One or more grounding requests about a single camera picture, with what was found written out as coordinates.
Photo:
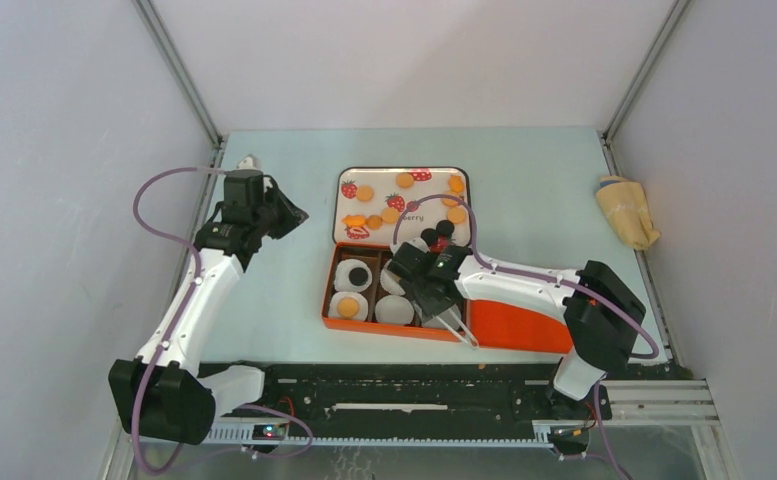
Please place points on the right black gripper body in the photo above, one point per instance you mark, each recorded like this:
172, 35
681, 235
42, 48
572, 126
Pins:
425, 307

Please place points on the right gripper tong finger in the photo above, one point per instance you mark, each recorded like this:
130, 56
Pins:
456, 311
456, 328

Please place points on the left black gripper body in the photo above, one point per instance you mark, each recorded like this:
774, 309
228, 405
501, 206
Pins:
276, 216

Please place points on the round tan biscuit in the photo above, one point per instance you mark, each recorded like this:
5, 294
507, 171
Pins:
457, 215
364, 193
374, 222
450, 200
348, 307
390, 215

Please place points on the orange cookie box with dividers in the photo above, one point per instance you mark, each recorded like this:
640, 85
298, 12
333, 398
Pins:
376, 256

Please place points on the black sandwich cookie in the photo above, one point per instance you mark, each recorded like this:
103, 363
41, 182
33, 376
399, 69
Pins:
360, 278
430, 236
445, 228

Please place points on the strawberry print serving tray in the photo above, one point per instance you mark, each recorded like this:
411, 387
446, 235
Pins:
420, 206

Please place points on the swirl tan cookie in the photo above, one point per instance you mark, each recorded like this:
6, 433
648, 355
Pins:
404, 180

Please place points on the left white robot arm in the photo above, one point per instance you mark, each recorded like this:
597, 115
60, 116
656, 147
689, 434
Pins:
160, 393

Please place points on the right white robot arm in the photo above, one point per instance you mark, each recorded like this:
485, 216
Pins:
545, 291

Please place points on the white paper cupcake liner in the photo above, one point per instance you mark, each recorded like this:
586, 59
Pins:
394, 310
340, 281
438, 323
364, 306
390, 282

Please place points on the orange box lid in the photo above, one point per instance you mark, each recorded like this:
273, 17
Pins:
520, 328

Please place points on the beige cloth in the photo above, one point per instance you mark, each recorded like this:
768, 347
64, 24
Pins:
624, 205

